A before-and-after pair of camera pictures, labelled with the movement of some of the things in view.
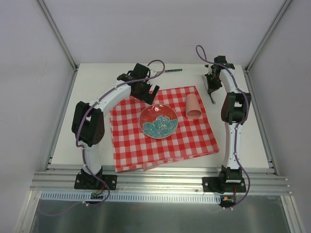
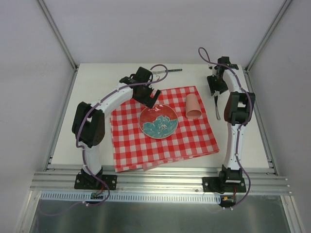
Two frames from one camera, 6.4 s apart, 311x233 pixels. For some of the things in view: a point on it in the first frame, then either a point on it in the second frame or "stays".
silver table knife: [205, 80] to [217, 109]
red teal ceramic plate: [158, 121] stays
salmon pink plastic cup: [193, 108] stays
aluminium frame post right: [286, 5] stays
